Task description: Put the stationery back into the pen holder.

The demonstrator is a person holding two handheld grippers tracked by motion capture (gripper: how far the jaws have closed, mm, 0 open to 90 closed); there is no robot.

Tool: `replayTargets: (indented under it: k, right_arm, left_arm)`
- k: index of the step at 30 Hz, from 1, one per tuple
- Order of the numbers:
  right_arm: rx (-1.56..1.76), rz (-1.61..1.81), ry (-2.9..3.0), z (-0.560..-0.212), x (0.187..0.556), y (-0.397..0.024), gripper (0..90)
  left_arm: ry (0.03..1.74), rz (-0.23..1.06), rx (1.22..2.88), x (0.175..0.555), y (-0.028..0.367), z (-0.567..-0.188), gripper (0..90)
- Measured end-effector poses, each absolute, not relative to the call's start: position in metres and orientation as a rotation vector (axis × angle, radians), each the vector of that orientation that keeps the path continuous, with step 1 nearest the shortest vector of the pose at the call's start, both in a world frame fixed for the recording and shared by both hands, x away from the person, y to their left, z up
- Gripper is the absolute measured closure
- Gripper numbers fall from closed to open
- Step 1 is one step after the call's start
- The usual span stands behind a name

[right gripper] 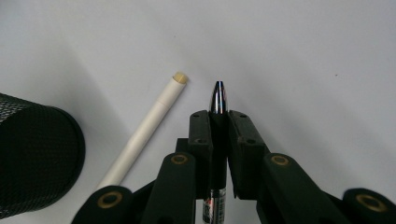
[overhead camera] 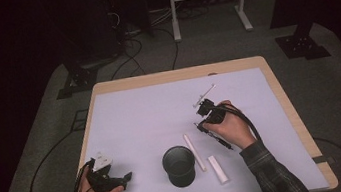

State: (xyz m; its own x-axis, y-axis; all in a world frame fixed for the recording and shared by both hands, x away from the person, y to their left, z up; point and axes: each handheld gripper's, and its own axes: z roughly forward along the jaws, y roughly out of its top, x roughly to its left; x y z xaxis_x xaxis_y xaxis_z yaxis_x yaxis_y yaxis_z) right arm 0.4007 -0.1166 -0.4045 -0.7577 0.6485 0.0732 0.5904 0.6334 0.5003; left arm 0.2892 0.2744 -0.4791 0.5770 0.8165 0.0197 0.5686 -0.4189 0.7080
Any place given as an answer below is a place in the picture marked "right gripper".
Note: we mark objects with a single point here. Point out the white pen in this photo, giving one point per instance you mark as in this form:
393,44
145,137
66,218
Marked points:
149,124

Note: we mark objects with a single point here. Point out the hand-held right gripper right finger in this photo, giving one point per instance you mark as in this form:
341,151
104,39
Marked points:
246,161

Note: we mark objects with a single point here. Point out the black mesh pen holder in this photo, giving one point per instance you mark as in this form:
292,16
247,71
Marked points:
37,155

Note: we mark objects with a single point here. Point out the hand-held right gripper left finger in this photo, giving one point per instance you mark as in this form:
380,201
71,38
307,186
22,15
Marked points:
201,155

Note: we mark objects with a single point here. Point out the black pen with chrome tip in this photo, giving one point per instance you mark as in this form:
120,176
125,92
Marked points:
219,99

